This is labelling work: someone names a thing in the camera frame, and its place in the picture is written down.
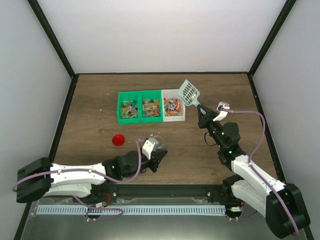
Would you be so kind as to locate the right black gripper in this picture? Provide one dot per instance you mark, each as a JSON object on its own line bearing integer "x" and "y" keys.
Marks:
{"x": 204, "y": 120}

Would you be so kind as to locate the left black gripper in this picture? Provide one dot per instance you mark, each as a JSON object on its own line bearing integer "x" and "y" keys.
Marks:
{"x": 156, "y": 156}

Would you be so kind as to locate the clear plastic cup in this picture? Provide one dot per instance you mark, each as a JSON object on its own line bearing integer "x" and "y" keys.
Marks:
{"x": 160, "y": 140}

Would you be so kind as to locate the light blue slotted scoop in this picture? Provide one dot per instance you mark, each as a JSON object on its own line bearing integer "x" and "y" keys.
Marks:
{"x": 188, "y": 94}

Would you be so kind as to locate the white candy bin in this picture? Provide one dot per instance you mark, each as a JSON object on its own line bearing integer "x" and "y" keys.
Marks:
{"x": 173, "y": 108}

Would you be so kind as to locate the red round lid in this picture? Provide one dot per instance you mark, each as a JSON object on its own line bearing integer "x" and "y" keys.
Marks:
{"x": 118, "y": 140}

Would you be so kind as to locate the green candy bin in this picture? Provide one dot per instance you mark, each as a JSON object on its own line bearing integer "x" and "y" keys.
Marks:
{"x": 129, "y": 107}
{"x": 151, "y": 106}

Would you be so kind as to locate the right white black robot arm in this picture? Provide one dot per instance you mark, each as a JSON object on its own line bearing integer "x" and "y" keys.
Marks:
{"x": 281, "y": 204}

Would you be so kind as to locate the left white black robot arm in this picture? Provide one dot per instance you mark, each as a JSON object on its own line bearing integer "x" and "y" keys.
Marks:
{"x": 42, "y": 178}

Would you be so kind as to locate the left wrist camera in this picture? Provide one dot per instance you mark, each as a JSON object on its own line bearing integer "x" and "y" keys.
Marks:
{"x": 148, "y": 147}

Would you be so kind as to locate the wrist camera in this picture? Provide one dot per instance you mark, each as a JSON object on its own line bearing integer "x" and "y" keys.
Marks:
{"x": 148, "y": 147}
{"x": 222, "y": 110}

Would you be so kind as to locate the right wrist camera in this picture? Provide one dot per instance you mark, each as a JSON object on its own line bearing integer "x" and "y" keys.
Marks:
{"x": 222, "y": 110}

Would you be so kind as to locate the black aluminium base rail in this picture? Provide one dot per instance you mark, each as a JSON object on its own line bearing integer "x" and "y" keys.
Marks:
{"x": 213, "y": 193}

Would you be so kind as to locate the light blue slotted cable duct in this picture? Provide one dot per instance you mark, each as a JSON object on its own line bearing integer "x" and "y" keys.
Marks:
{"x": 135, "y": 210}

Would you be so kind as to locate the black frame post right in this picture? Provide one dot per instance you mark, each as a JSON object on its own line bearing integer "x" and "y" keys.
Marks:
{"x": 280, "y": 20}

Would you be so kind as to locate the black frame post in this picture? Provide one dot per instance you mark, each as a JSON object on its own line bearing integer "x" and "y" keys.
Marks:
{"x": 280, "y": 20}
{"x": 42, "y": 19}

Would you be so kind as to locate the black frame post left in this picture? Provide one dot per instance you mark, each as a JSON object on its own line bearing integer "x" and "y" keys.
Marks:
{"x": 42, "y": 19}

